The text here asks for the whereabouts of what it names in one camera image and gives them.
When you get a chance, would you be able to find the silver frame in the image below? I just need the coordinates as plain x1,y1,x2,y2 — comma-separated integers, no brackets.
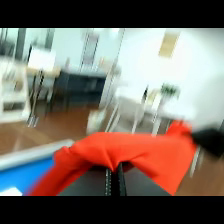
0,138,76,172

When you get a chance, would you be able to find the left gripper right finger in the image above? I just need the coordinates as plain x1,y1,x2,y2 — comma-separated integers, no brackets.
115,162,128,197

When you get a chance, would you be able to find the red T-shirt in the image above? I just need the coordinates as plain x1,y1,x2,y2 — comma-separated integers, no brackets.
27,120,198,197

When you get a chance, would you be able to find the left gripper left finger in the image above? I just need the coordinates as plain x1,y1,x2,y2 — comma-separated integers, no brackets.
104,167,116,197

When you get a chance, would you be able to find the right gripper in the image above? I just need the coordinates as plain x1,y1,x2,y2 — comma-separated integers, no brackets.
191,124,224,158

